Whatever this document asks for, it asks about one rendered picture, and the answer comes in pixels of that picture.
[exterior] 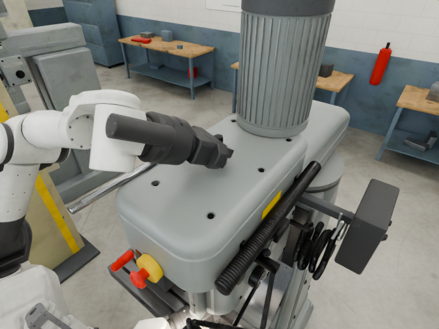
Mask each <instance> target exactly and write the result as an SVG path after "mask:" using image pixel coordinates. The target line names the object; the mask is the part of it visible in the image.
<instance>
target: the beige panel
mask: <svg viewBox="0 0 439 329"><path fill-rule="evenodd" d="M15 116H19V114H18V112H17V110H16V108H15V106H14V104H13V102H12V100H11V98H10V96H9V94H8V92H7V90H6V88H5V86H4V85H3V83H2V81H1V79H0V123H4V122H5V121H7V120H8V119H10V118H13V117H15ZM25 219H26V220H27V222H28V223H29V225H30V227H31V230H32V233H33V238H32V242H31V249H30V254H29V260H28V261H29V263H30V264H36V265H43V266H45V267H47V268H48V269H50V270H52V271H54V272H55V273H56V274H57V276H58V278H59V282H60V284H62V283H63V282H64V281H66V280H67V279H68V278H70V276H72V275H73V274H75V273H76V272H77V271H79V269H81V268H82V267H83V266H85V265H86V264H87V263H88V262H90V261H91V260H92V259H94V258H95V257H96V256H97V255H99V254H100V251H99V250H98V249H97V248H96V247H94V246H93V245H92V244H91V243H90V242H89V241H87V239H85V237H83V235H81V234H80V233H79V232H78V231H77V229H76V227H75V225H74V223H73V220H72V219H71V216H70V215H69V212H68V211H67V209H66V207H65V205H64V203H63V201H62V199H61V197H60V195H59V193H58V191H57V189H56V187H55V185H54V183H53V181H52V179H51V177H50V175H49V173H48V171H47V169H46V168H45V169H43V170H39V173H38V176H37V179H36V182H35V186H34V189H33V192H32V195H31V199H30V202H29V205H28V209H27V212H26V215H25Z"/></svg>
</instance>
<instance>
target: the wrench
mask: <svg viewBox="0 0 439 329"><path fill-rule="evenodd" d="M156 164H157V163H146V162H145V163H142V164H141V165H139V166H137V167H136V168H134V172H130V173H126V174H124V175H122V176H120V177H119V178H117V179H115V180H114V181H112V182H110V183H108V184H106V185H105V186H103V187H102V188H100V189H98V190H96V191H95V192H93V193H91V194H90V195H88V196H86V197H84V198H83V199H81V200H79V201H78V202H75V203H74V204H72V205H71V206H69V207H67V210H68V211H69V212H71V213H72V214H73V215H74V214H75V213H77V212H79V211H80V210H82V209H84V208H85V207H86V206H89V205H90V204H92V203H93V202H95V201H96V200H99V199H100V198H101V197H103V196H105V195H107V194H108V193H110V192H111V191H113V190H115V189H116V188H118V187H119V186H121V185H123V184H125V183H126V182H128V181H129V180H131V179H133V178H134V177H136V176H138V175H139V174H141V173H143V172H144V171H146V170H147V169H149V168H151V167H153V166H154V165H156Z"/></svg>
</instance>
